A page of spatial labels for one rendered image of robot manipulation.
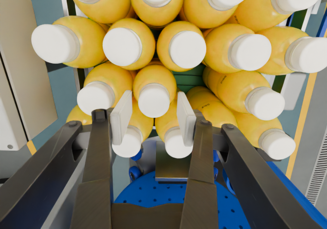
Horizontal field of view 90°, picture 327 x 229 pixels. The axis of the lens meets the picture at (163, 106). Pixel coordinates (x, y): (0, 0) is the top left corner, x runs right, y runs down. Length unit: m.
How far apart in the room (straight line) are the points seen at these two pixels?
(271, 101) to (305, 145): 1.91
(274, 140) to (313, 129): 1.81
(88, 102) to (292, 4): 0.24
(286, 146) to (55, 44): 0.31
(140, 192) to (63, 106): 1.29
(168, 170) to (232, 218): 0.15
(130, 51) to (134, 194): 0.31
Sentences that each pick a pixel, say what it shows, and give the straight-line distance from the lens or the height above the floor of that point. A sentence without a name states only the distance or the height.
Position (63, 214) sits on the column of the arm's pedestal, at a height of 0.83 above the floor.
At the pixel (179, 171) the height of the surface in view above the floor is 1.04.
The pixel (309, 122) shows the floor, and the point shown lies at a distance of 2.02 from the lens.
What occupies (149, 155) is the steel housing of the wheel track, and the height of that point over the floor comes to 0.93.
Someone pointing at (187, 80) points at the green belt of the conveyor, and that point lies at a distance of 0.41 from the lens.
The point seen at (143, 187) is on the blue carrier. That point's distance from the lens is 0.42.
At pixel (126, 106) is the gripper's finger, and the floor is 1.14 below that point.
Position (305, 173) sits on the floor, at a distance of 2.40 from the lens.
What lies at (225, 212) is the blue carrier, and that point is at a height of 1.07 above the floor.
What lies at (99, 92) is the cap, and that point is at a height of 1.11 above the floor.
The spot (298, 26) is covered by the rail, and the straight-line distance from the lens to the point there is 0.41.
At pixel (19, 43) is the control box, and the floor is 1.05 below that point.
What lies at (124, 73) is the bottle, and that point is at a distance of 0.26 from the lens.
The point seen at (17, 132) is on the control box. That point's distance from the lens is 0.30.
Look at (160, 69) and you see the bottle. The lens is 0.24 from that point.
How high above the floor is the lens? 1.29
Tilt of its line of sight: 68 degrees down
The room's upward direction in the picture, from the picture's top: 176 degrees clockwise
